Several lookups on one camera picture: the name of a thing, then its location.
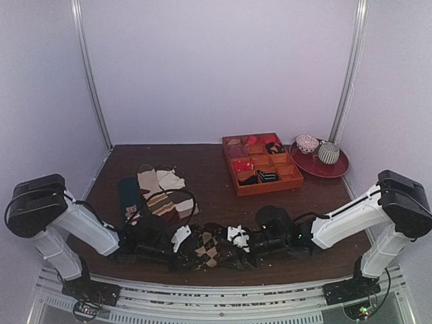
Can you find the black white striped rolled sock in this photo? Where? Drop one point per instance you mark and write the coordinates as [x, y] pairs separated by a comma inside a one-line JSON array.
[[266, 177]]

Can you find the dotted white bowl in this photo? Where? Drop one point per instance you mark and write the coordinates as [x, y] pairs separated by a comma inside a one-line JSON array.
[[306, 143]]

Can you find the purple rolled sock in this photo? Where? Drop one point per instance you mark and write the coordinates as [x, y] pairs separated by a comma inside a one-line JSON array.
[[237, 151]]

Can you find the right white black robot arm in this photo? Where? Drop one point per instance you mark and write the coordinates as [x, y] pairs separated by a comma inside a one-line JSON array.
[[395, 200]]

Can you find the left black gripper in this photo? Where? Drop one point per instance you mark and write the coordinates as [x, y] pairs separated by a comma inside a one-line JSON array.
[[181, 262]]

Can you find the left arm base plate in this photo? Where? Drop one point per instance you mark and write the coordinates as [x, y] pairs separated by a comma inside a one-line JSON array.
[[88, 290]]

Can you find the aluminium front rail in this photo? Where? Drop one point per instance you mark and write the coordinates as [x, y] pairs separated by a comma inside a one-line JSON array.
[[141, 302]]

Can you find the red round plate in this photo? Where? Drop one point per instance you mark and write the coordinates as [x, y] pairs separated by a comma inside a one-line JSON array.
[[311, 164]]

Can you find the wooden compartment tray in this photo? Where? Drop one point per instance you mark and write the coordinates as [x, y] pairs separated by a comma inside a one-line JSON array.
[[247, 183]]

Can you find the striped beige brown sock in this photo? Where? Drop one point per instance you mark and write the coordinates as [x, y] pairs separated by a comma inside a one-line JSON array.
[[170, 207]]

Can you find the left aluminium frame post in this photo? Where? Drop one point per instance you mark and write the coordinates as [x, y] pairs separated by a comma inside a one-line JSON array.
[[76, 7]]

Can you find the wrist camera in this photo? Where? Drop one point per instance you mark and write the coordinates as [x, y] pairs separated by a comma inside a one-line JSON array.
[[274, 222], [151, 231]]

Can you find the black red rolled sock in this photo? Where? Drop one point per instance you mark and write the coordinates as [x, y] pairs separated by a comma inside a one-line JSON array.
[[274, 148]]

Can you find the right aluminium frame post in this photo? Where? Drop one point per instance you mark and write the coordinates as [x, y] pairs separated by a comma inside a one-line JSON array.
[[352, 66]]

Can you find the striped white cup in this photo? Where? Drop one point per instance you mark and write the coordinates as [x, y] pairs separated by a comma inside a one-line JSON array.
[[328, 153]]

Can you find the aluminium frame post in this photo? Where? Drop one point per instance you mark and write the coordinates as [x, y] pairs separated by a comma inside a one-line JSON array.
[[76, 7], [352, 66]]

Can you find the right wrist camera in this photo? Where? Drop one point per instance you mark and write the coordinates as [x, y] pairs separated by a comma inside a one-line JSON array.
[[274, 222]]

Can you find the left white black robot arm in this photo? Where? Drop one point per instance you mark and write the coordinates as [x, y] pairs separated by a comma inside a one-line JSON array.
[[42, 208]]

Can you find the dark teal cartoon sock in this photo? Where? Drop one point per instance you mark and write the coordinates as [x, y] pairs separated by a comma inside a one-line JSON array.
[[129, 199]]

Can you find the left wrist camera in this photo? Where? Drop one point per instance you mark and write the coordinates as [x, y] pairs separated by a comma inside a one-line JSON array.
[[151, 231]]

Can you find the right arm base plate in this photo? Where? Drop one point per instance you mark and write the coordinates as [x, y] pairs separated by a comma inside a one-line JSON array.
[[350, 289]]

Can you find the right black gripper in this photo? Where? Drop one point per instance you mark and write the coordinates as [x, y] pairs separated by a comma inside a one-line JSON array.
[[248, 250]]

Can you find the brown argyle sock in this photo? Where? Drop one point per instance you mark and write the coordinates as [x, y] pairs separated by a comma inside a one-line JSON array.
[[207, 247]]

